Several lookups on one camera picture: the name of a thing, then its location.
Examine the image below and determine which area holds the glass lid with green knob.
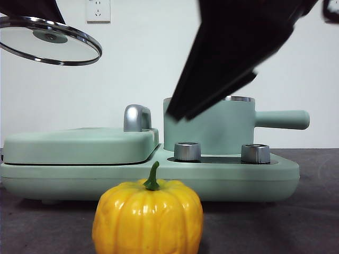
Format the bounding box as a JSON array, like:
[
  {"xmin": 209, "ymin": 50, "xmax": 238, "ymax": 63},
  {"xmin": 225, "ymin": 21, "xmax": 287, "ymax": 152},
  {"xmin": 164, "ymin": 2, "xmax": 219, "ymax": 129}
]
[{"xmin": 0, "ymin": 15, "xmax": 103, "ymax": 67}]

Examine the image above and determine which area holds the yellow pumpkin with green stem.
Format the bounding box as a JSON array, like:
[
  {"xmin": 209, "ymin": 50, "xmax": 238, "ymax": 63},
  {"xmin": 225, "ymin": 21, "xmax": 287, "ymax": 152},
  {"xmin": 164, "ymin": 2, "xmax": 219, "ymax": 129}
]
[{"xmin": 92, "ymin": 161, "xmax": 204, "ymax": 254}]

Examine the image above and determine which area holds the silver control knob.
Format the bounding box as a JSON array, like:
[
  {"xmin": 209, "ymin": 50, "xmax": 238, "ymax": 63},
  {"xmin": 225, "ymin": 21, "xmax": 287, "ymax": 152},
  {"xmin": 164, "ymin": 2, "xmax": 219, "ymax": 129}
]
[
  {"xmin": 173, "ymin": 142, "xmax": 201, "ymax": 161},
  {"xmin": 240, "ymin": 143, "xmax": 270, "ymax": 163}
]

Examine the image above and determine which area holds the green breakfast machine base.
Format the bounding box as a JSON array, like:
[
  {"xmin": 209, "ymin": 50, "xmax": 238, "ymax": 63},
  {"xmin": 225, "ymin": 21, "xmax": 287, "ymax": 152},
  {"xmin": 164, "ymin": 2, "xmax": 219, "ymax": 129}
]
[{"xmin": 0, "ymin": 142, "xmax": 300, "ymax": 206}]

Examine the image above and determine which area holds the green griddle cover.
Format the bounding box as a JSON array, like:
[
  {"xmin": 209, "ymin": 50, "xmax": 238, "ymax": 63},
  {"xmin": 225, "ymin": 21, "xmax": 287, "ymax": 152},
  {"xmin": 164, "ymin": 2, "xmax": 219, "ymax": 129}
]
[{"xmin": 2, "ymin": 127, "xmax": 159, "ymax": 166}]

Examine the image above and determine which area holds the green pot with straight handle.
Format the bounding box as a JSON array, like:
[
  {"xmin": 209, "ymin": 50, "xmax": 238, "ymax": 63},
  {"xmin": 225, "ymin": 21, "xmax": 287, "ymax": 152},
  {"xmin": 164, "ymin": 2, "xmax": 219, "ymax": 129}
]
[{"xmin": 162, "ymin": 95, "xmax": 310, "ymax": 156}]

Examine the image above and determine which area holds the silver griddle cover handle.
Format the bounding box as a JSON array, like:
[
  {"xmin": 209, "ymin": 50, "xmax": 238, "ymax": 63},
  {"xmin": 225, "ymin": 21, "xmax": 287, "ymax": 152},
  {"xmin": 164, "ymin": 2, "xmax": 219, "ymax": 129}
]
[{"xmin": 123, "ymin": 104, "xmax": 152, "ymax": 132}]

